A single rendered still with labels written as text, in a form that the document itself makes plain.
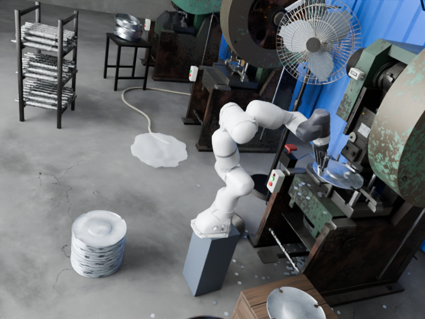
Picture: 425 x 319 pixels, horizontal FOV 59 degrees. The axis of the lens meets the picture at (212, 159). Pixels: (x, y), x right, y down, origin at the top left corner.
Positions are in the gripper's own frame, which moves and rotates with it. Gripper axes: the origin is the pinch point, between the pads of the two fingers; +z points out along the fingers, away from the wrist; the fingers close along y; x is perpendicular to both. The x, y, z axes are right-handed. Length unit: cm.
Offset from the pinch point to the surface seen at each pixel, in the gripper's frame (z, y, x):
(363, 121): -17.7, -4.2, 29.1
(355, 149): -6.6, 1.9, 20.4
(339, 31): -35, -72, 63
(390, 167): -32, 41, 4
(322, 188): 16.7, -1.3, 2.6
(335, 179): 7.2, 4.1, 6.7
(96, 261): 16, -18, -129
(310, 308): 33, 49, -39
